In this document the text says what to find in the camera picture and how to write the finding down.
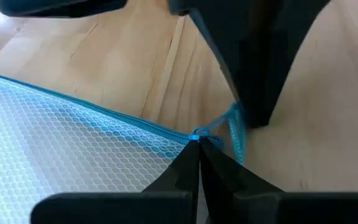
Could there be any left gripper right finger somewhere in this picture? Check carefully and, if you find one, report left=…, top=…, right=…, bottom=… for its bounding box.
left=199, top=136, right=358, bottom=224

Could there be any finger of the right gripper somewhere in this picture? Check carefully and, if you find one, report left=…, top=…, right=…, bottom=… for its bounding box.
left=255, top=0, right=333, bottom=129
left=167, top=0, right=262, bottom=129

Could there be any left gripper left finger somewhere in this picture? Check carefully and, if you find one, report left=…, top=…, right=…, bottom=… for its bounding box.
left=30, top=139, right=201, bottom=224

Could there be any clear mesh blue-zipper bag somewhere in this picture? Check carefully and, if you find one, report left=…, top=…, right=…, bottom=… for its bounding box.
left=0, top=70, right=249, bottom=224

